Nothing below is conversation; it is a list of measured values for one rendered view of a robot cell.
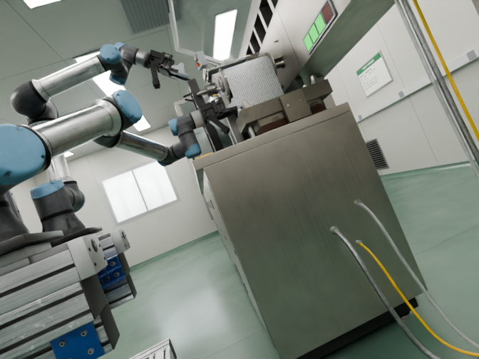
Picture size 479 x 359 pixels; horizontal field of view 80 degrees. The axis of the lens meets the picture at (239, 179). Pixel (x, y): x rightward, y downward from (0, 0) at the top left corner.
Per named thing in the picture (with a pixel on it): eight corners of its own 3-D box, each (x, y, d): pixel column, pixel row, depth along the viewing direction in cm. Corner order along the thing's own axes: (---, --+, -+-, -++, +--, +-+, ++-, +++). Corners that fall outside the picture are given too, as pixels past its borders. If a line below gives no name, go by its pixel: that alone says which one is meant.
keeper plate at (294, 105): (288, 123, 116) (278, 98, 117) (310, 115, 118) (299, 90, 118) (290, 122, 114) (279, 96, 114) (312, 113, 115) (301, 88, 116)
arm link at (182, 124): (174, 139, 134) (168, 123, 134) (197, 132, 136) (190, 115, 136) (173, 136, 126) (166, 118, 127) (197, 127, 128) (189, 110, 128)
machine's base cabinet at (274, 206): (229, 259, 351) (202, 194, 354) (276, 238, 360) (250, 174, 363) (291, 393, 102) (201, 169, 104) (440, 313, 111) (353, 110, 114)
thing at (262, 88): (244, 122, 135) (229, 87, 136) (289, 106, 138) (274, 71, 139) (244, 122, 135) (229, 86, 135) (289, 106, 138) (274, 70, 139)
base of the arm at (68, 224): (36, 248, 103) (26, 222, 103) (52, 244, 118) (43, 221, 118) (80, 231, 107) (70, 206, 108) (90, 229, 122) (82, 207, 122)
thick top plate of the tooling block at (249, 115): (240, 133, 130) (235, 121, 130) (318, 104, 136) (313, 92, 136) (245, 124, 114) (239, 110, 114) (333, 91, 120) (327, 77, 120)
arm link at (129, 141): (68, 145, 97) (168, 172, 140) (89, 132, 93) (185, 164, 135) (66, 116, 101) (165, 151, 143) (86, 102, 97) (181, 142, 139)
